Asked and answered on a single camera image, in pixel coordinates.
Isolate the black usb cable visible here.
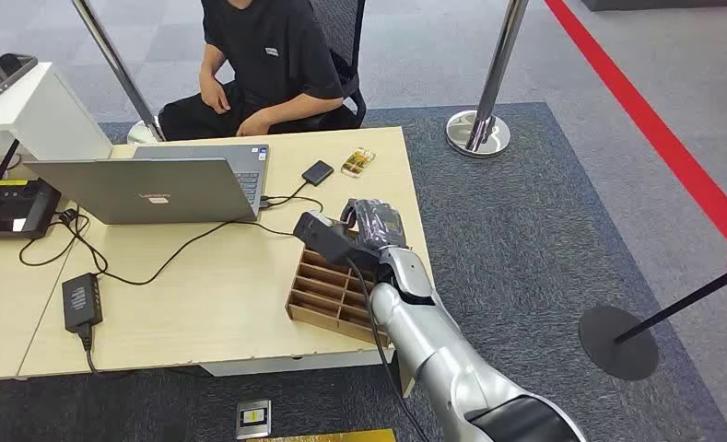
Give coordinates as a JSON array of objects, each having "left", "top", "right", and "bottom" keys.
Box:
[{"left": 257, "top": 180, "right": 325, "bottom": 213}]

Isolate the black mesh office chair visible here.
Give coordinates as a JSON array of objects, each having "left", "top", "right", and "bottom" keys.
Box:
[{"left": 310, "top": 0, "right": 369, "bottom": 133}]

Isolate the small black square device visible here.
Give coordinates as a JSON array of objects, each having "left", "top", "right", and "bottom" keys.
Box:
[{"left": 300, "top": 159, "right": 335, "bottom": 188}]

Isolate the chrome stanchion post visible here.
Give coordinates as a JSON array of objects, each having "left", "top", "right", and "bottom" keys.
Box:
[
  {"left": 71, "top": 0, "right": 169, "bottom": 146},
  {"left": 445, "top": 0, "right": 530, "bottom": 159}
]

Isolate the black adapter output cable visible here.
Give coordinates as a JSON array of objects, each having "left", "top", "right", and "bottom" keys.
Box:
[{"left": 64, "top": 218, "right": 299, "bottom": 287}]

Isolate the white cabinet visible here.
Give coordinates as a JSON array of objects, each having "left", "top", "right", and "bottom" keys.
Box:
[{"left": 0, "top": 62, "right": 114, "bottom": 164}]

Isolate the red barrier belt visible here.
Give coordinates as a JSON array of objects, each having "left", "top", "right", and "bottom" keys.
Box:
[{"left": 543, "top": 0, "right": 727, "bottom": 271}]

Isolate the person's left hand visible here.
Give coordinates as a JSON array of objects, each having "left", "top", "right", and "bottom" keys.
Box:
[{"left": 236, "top": 111, "right": 274, "bottom": 138}]

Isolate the yellow floor strip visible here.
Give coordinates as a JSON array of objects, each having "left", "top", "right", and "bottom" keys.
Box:
[{"left": 245, "top": 427, "right": 398, "bottom": 442}]

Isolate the person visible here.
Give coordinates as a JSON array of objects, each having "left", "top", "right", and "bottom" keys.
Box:
[{"left": 157, "top": 0, "right": 346, "bottom": 143}]

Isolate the black power adapter brick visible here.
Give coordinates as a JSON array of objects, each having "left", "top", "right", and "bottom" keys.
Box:
[{"left": 61, "top": 272, "right": 104, "bottom": 335}]

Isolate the person's right hand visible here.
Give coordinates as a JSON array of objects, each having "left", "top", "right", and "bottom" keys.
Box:
[{"left": 198, "top": 74, "right": 232, "bottom": 115}]

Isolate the black controller with antenna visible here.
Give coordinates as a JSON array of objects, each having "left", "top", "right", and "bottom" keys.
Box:
[{"left": 0, "top": 138, "right": 63, "bottom": 241}]

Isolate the person's hand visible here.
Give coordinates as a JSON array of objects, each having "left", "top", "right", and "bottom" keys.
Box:
[
  {"left": 236, "top": 111, "right": 274, "bottom": 138},
  {"left": 198, "top": 74, "right": 232, "bottom": 115}
]

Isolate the dark right wrist camera box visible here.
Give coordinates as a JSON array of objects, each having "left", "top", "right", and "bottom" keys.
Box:
[{"left": 292, "top": 209, "right": 366, "bottom": 266}]

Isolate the silver laptop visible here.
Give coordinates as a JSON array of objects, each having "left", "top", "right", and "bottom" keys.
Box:
[{"left": 23, "top": 144, "right": 272, "bottom": 227}]

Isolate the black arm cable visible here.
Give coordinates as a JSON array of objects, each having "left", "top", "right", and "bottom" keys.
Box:
[{"left": 345, "top": 258, "right": 432, "bottom": 442}]

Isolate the black mains cord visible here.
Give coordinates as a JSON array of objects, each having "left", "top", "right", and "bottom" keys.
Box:
[{"left": 76, "top": 323, "right": 100, "bottom": 375}]

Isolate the dark grey carpet rug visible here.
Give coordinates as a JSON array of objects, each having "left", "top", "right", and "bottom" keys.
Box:
[{"left": 0, "top": 101, "right": 727, "bottom": 442}]

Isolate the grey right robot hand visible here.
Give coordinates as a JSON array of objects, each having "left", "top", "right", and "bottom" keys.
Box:
[{"left": 339, "top": 197, "right": 411, "bottom": 255}]

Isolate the orange card in clear sleeve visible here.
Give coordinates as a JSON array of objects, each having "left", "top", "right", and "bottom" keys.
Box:
[{"left": 340, "top": 146, "right": 377, "bottom": 180}]

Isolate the black stanchion with flat base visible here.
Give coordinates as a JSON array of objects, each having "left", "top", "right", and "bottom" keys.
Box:
[{"left": 578, "top": 262, "right": 727, "bottom": 382}]

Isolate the wooden slotted organiser tray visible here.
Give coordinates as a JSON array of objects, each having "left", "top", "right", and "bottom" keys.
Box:
[{"left": 285, "top": 215, "right": 402, "bottom": 350}]

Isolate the thin black looped cable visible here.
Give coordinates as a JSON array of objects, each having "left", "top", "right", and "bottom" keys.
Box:
[{"left": 18, "top": 209, "right": 93, "bottom": 269}]

